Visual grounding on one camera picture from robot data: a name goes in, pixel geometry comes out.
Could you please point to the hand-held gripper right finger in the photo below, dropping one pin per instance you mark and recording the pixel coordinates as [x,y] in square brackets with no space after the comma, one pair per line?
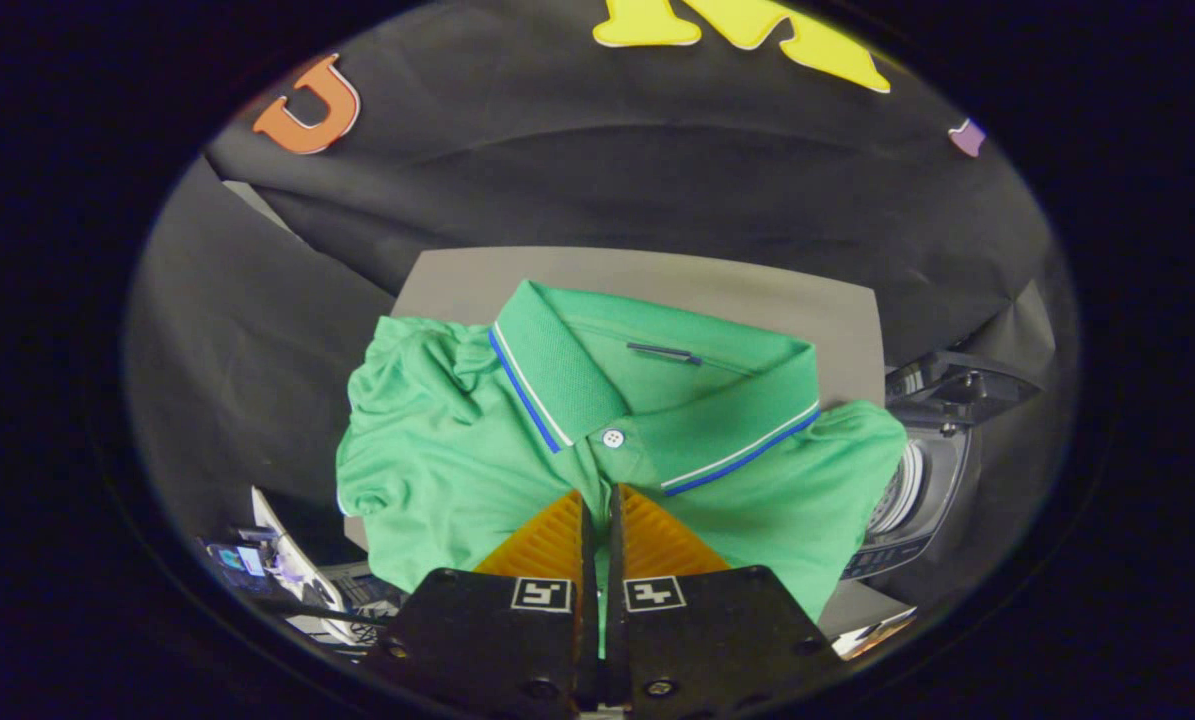
[717,640]

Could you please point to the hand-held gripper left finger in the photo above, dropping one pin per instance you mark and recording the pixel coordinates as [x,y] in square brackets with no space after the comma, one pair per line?
[487,640]

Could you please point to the green polo shirt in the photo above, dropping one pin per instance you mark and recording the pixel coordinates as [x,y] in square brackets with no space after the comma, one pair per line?
[457,450]

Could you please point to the grey washing machine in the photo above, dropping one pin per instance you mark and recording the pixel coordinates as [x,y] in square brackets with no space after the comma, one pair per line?
[935,500]

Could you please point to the dark glass washing machine lid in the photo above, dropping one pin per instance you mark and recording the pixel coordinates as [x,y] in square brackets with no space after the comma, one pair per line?
[967,385]

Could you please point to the small device with screen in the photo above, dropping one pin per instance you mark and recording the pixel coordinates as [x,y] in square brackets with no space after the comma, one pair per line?
[242,560]

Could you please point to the black backdrop cloth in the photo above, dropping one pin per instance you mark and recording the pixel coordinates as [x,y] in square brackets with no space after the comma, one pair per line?
[607,170]

